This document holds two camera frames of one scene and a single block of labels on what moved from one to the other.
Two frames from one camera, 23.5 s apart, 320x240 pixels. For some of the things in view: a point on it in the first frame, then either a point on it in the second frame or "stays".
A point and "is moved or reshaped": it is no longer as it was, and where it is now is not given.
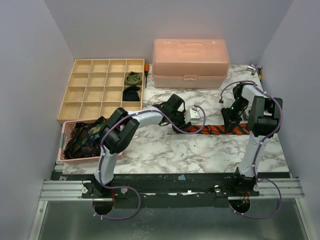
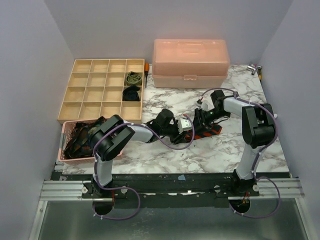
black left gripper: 183,126 -> 178,138
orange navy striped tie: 220,129 is moved or reshaped
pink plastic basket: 67,128 stays
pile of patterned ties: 85,141 stays
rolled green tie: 133,78 stays
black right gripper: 229,116 -> 198,120
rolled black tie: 130,94 stays
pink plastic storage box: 190,63 stays
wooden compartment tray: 98,88 stays
